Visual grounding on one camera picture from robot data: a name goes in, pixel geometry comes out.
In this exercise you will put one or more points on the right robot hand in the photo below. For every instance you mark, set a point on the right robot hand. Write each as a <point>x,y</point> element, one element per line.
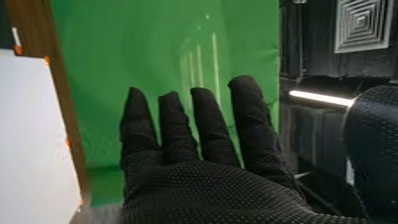
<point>224,193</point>

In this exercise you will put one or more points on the white sheet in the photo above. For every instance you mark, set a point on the white sheet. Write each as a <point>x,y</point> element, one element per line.
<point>29,140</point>

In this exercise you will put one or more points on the white square ceiling vent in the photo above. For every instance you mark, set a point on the white square ceiling vent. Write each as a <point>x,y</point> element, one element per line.
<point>364,23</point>

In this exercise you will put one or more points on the dark mat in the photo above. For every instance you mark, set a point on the dark mat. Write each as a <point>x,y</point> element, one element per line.
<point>4,23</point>

